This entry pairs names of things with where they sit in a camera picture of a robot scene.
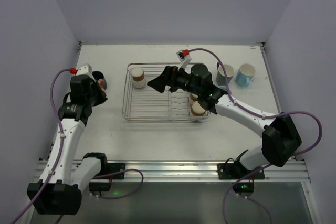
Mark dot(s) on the light blue mug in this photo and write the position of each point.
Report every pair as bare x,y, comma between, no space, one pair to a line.
245,74

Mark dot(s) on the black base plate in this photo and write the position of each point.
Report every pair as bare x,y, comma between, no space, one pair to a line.
228,171
112,171

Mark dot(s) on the pale blue grey cup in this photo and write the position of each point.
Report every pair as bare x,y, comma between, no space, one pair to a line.
223,88

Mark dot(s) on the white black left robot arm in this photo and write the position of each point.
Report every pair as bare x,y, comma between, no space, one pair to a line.
59,189

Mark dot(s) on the dark blue mug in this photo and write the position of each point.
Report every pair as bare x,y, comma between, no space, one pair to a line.
98,75

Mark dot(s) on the left controller box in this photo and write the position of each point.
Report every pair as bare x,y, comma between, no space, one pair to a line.
99,187

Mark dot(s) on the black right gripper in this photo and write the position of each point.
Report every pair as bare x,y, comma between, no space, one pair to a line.
170,79

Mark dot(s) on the pink dotted mug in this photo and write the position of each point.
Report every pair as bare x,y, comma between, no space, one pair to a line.
102,86

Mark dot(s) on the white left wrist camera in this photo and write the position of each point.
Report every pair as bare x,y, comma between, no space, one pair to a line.
85,69

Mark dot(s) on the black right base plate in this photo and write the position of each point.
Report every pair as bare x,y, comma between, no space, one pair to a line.
228,171

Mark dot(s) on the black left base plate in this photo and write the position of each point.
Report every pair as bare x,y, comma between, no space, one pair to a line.
112,171

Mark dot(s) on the aluminium mounting rail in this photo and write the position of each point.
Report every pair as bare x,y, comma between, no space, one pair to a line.
206,171

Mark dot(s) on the cream brown cup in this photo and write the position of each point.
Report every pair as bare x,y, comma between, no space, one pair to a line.
192,98
138,77
196,110

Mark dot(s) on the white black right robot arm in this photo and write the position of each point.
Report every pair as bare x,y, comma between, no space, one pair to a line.
280,138

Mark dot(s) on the controller box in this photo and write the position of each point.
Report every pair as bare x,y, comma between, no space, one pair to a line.
244,189
99,187

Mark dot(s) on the chrome wire dish rack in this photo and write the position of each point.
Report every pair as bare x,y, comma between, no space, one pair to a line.
147,105

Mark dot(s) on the dark teal grey mug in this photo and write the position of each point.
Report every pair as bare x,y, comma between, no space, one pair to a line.
224,74

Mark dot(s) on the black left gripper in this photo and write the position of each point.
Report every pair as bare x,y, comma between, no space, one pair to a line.
97,94

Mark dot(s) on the right controller box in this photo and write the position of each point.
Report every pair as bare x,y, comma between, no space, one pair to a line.
244,189

